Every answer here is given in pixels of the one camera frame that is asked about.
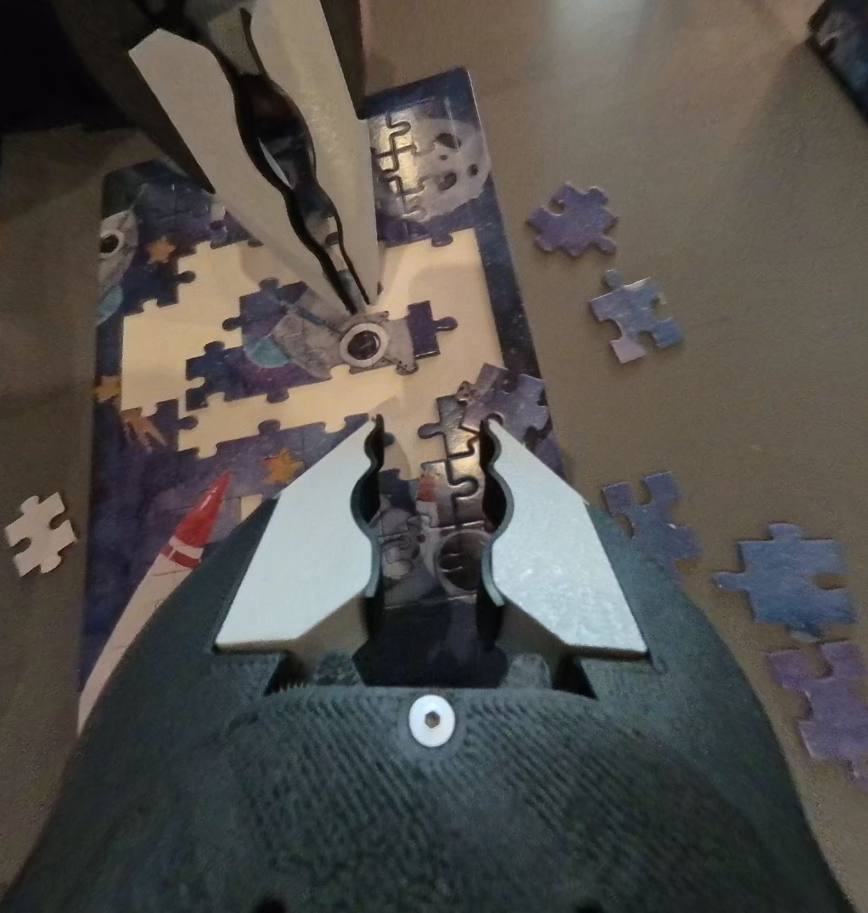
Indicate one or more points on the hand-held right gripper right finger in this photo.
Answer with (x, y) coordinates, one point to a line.
(555, 570)

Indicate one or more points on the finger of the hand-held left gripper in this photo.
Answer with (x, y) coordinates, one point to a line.
(206, 121)
(327, 93)

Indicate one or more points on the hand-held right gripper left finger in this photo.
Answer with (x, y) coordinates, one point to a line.
(305, 563)

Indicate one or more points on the dark blue jigsaw puzzle piece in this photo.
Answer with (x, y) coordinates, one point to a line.
(509, 403)

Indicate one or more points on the joined spaceship puzzle pieces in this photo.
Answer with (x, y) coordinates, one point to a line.
(263, 342)

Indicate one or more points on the spaceship porthole puzzle piece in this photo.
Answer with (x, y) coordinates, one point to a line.
(366, 344)

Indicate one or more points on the space jigsaw puzzle board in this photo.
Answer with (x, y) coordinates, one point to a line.
(494, 285)

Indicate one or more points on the light blue jigsaw puzzle piece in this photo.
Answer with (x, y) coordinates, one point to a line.
(790, 581)

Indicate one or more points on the white face-down puzzle piece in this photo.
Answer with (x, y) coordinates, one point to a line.
(38, 535)

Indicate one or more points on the purple jigsaw puzzle piece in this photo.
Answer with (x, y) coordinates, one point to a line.
(833, 706)
(573, 221)

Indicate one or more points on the illustrated puzzle box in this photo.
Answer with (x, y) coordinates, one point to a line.
(862, 57)

